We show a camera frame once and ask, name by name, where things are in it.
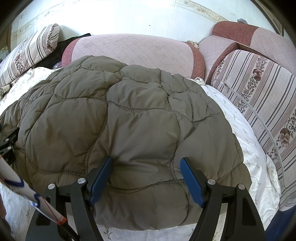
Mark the upper pink red cushion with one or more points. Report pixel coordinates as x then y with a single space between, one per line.
270 44

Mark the small striped floral pillow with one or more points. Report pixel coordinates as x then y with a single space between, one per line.
28 53

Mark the pink red-edged square cushion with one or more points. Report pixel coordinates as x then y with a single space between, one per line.
214 49

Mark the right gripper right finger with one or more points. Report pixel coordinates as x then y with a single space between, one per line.
242 218

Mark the black garment behind pillows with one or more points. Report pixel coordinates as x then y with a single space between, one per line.
56 56

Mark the white leaf-print bed sheet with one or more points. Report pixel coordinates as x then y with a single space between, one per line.
265 189

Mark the large striped floral cushion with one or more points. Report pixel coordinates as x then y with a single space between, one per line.
264 92

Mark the olive quilted hooded jacket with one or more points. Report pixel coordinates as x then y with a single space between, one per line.
145 119

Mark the pink bolster with red ends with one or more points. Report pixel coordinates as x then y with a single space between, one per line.
173 56

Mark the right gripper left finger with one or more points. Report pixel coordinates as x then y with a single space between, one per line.
82 195

